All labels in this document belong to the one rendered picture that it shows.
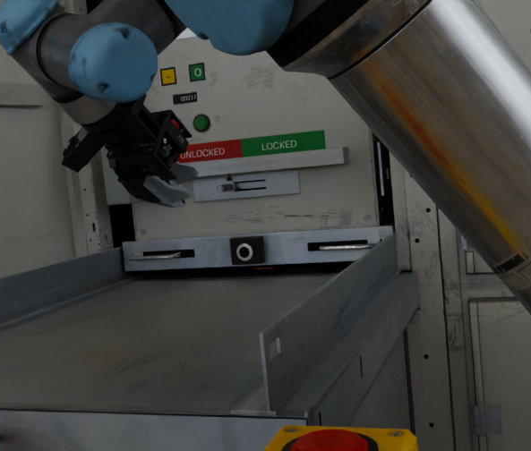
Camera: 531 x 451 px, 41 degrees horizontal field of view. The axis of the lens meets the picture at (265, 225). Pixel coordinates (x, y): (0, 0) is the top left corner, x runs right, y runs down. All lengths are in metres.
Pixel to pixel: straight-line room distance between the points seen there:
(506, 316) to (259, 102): 0.57
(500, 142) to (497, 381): 0.89
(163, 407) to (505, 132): 0.40
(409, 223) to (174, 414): 0.69
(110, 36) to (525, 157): 0.43
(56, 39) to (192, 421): 0.39
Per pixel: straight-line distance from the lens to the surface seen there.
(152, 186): 0.96
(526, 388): 1.26
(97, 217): 1.45
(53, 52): 0.76
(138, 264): 1.44
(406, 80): 0.37
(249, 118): 1.34
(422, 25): 0.37
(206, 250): 1.38
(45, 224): 1.43
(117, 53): 0.70
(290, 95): 1.32
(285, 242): 1.32
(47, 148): 1.45
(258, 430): 0.62
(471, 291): 1.24
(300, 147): 1.31
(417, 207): 1.23
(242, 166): 1.30
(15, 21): 0.79
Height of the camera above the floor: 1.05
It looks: 5 degrees down
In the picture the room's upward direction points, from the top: 5 degrees counter-clockwise
